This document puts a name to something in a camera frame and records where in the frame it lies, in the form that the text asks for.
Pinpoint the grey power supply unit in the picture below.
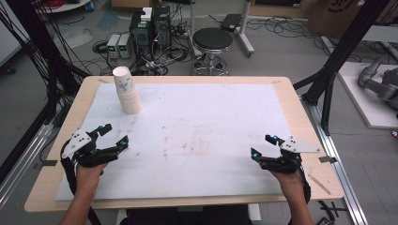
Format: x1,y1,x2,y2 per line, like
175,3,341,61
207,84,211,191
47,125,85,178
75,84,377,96
106,33,122,59
117,33,132,60

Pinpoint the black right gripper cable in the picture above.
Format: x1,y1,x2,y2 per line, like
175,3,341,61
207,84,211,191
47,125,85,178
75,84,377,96
296,164,313,204

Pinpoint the white foam mat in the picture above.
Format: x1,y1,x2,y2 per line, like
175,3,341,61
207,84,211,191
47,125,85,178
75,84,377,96
54,82,313,202

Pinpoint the black flat device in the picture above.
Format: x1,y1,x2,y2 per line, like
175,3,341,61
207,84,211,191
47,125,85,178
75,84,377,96
220,13,244,33

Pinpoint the black metal frame stand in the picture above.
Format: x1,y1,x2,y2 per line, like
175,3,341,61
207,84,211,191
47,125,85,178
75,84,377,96
293,0,383,136
5,0,83,126

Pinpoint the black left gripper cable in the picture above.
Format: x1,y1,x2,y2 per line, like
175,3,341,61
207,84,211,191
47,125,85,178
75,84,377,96
59,140,79,197

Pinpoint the white floor platform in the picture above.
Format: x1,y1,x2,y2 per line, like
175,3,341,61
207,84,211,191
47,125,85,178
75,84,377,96
337,61,398,130

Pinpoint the person's dark clothing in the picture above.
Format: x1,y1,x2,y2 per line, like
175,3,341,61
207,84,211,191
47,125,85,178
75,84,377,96
120,204,253,225

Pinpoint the black cable coil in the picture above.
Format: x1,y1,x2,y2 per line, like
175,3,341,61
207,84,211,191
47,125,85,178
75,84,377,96
91,39,110,54

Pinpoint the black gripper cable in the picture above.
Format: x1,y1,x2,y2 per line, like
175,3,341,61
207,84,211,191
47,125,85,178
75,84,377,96
296,164,313,204
59,140,79,197

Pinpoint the black round stool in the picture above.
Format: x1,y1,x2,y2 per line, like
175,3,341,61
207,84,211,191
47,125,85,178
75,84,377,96
191,27,235,77

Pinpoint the black computer tower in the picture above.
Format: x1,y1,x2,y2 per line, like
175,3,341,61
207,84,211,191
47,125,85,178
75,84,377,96
129,10,155,61
152,5,173,49

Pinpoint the stack of white paper cups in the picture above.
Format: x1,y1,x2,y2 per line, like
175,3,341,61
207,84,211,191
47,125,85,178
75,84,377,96
112,66,143,115

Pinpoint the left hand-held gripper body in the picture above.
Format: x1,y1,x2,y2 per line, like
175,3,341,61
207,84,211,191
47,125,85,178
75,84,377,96
60,128,117,169

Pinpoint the wooden table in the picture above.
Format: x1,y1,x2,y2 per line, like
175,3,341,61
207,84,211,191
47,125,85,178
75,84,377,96
23,75,345,214

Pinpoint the small white box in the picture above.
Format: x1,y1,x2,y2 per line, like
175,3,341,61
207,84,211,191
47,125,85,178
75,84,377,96
140,7,154,23

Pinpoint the cardboard box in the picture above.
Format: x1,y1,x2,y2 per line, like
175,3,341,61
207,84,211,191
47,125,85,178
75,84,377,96
307,0,398,39

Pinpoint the person's right hand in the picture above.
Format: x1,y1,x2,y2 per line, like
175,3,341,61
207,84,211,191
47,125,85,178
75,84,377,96
269,170,307,197

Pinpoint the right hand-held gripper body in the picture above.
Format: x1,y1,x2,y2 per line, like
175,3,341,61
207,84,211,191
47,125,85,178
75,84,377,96
260,135,321,175

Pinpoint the person's left hand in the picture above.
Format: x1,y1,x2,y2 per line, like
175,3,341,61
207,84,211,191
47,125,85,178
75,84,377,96
75,161,109,197

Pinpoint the aluminium rail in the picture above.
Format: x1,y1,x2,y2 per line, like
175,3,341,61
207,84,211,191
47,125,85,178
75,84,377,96
0,122,54,209
300,96,370,225

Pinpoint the wooden stick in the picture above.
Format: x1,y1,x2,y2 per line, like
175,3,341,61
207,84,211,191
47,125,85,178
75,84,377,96
307,173,332,196

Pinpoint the white desk leg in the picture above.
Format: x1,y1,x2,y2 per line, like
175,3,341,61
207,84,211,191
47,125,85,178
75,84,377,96
237,0,256,59

